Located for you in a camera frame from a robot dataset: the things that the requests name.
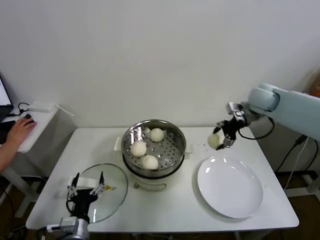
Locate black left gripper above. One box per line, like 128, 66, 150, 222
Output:
66, 170, 106, 221

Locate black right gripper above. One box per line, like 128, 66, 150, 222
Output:
212, 113, 247, 151

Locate white steamed baozi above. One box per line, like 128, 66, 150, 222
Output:
141, 154, 160, 171
207, 133, 226, 151
129, 141, 148, 158
149, 127, 165, 143

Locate person's forearm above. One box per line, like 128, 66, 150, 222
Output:
0, 142, 18, 173

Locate stainless steel steamer basket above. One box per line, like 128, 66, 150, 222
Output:
113, 119, 195, 176

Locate person's hand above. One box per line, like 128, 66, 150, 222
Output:
6, 116, 38, 153

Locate right wrist white module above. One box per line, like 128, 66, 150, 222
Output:
226, 101, 245, 116

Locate round glass lid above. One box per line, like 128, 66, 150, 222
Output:
66, 163, 129, 224

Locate white round plate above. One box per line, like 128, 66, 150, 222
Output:
196, 156, 264, 220

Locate white electric cooker pot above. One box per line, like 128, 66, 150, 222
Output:
122, 149, 193, 192

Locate white side table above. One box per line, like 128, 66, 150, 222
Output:
0, 102, 77, 218

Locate white power adapter box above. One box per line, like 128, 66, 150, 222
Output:
26, 101, 55, 113

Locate white shelf stand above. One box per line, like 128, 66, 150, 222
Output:
283, 172, 320, 200

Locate black smartphone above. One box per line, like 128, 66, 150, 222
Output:
0, 120, 16, 145

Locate orange object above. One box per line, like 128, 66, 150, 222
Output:
309, 74, 320, 98

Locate black laptop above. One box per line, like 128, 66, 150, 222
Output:
0, 73, 14, 123

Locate white lid handle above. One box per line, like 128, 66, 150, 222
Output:
68, 176, 105, 194

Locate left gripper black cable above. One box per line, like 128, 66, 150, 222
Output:
65, 199, 76, 217

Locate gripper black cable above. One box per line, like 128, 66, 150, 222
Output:
65, 199, 76, 217
237, 117, 275, 140

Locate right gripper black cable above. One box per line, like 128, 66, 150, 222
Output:
237, 117, 275, 140

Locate black cable with adapter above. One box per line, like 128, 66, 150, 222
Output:
274, 134, 308, 174

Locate white hanging cable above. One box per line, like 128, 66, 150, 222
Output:
284, 139, 311, 191

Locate thin black hanging cable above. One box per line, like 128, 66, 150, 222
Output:
306, 139, 318, 172

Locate black looped cable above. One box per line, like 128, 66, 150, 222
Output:
8, 102, 30, 118

